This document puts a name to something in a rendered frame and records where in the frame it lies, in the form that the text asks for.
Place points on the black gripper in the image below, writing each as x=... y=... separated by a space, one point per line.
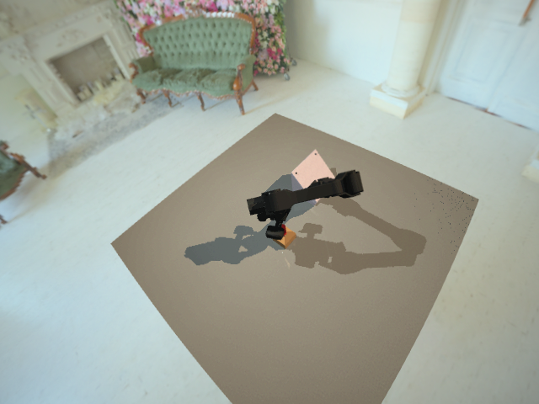
x=277 y=232

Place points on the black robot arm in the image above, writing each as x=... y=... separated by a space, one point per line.
x=344 y=185

